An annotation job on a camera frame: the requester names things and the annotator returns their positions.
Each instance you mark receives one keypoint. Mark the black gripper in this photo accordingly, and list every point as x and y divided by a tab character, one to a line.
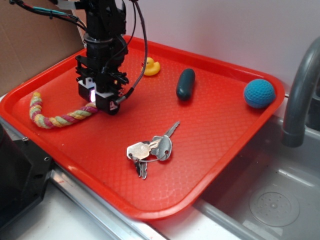
101	74

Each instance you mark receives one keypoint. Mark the multicolored twisted rope toy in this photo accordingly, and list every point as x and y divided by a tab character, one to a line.
65	120

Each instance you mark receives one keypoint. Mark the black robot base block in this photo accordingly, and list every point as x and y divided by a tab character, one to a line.
25	169

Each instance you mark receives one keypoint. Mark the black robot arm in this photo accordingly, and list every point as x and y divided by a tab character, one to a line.
105	46

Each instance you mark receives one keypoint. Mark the yellow rubber duck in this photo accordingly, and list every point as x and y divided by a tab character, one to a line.
151	67

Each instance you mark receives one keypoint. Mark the brown cardboard panel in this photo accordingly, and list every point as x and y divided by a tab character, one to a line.
31	43

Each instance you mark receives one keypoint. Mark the dark teal oblong capsule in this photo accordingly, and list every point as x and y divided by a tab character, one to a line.
185	85

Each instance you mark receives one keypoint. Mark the silver key square head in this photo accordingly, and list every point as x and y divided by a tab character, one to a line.
141	150

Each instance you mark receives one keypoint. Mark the red plastic tray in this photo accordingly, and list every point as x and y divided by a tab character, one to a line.
215	124

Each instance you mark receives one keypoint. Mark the silver key long blade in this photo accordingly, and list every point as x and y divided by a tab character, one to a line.
164	147

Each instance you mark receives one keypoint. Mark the small silver keys pair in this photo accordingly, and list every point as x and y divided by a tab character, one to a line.
141	167

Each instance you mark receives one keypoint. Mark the blue dimpled ball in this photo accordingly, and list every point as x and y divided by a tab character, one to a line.
259	93

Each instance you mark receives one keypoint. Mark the gray sink faucet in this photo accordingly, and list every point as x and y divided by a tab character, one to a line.
303	105

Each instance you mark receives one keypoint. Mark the gray plastic sink basin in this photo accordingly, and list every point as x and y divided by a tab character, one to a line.
268	191

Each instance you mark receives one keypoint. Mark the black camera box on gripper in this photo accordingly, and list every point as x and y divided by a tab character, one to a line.
105	102

